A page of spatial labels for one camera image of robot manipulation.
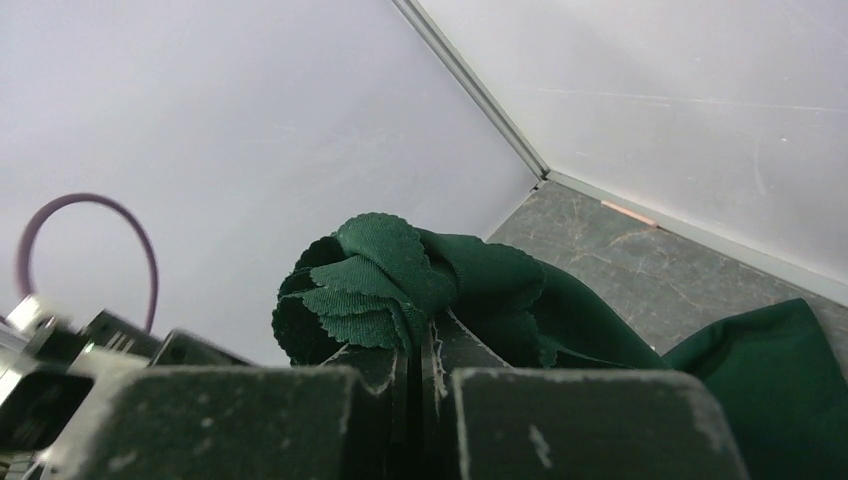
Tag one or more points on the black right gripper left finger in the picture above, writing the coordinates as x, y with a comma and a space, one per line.
342, 419

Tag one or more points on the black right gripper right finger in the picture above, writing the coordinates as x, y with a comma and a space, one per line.
485, 419

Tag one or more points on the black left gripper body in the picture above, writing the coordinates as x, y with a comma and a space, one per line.
166, 344

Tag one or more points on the dark green cloth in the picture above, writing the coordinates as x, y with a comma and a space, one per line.
377, 281

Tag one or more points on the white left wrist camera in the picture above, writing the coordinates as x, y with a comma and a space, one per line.
48, 368

